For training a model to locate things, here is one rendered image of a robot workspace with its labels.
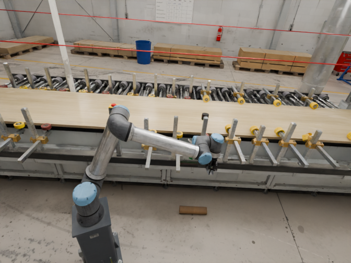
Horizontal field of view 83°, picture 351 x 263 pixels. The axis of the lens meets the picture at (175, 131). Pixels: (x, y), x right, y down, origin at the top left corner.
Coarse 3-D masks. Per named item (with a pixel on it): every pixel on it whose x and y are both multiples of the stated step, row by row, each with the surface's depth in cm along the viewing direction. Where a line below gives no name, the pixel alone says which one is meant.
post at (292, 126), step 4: (292, 124) 166; (296, 124) 166; (288, 128) 172; (292, 128) 168; (288, 132) 172; (292, 132) 170; (288, 136) 173; (284, 140) 177; (288, 140) 175; (280, 148) 182; (284, 148) 180; (280, 152) 183; (276, 156) 188; (280, 156) 186; (276, 160) 189
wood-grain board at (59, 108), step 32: (0, 96) 230; (32, 96) 235; (64, 96) 241; (96, 96) 246; (128, 96) 253; (96, 128) 192; (160, 128) 195; (192, 128) 198; (224, 128) 202; (320, 128) 215
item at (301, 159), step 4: (280, 132) 192; (280, 136) 190; (284, 136) 186; (292, 148) 171; (292, 152) 171; (296, 152) 166; (296, 156) 166; (300, 156) 163; (300, 160) 160; (304, 160) 159; (304, 164) 156; (308, 164) 155
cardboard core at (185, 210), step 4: (180, 208) 216; (184, 208) 216; (188, 208) 216; (192, 208) 216; (196, 208) 217; (200, 208) 217; (204, 208) 217; (180, 212) 215; (184, 212) 215; (188, 212) 215; (192, 212) 215; (196, 212) 215; (200, 212) 215; (204, 212) 216
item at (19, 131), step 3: (18, 129) 187; (21, 129) 188; (24, 129) 190; (18, 132) 184; (21, 132) 187; (9, 138) 176; (6, 141) 172; (9, 141) 174; (3, 144) 169; (6, 144) 171; (0, 147) 165; (3, 147) 168; (0, 150) 165
